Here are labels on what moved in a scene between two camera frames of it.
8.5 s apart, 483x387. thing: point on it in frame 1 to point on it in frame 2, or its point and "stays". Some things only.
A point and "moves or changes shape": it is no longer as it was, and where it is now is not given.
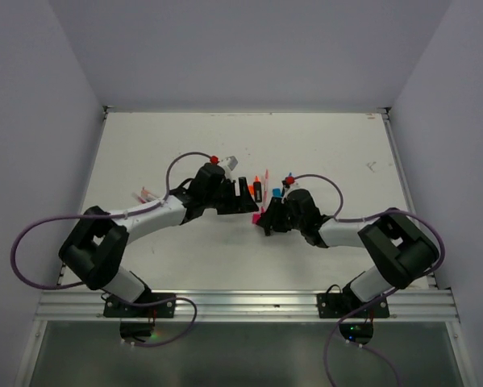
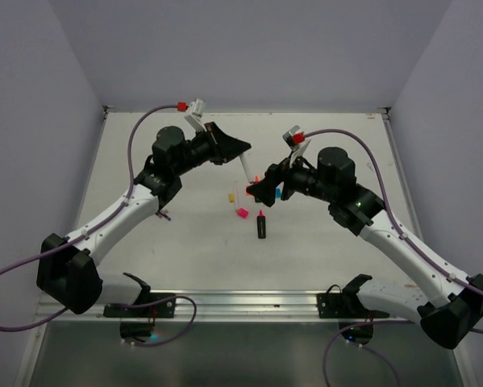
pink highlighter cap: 255,218 moves or changes shape
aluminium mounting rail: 247,306 stays
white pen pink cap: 146,193 moves or changes shape
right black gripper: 271,217 to 265,189
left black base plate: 148,305 stays
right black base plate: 339,305 stays
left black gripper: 237,203 to 223,147
